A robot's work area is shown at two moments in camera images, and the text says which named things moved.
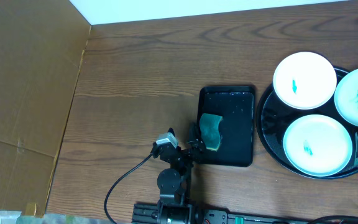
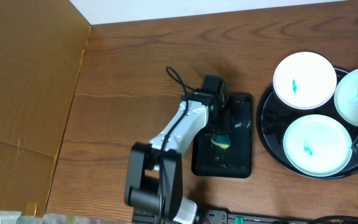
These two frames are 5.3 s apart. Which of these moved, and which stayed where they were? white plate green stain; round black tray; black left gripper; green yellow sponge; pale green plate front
Moved: green yellow sponge; black left gripper
Stayed: pale green plate front; white plate green stain; round black tray
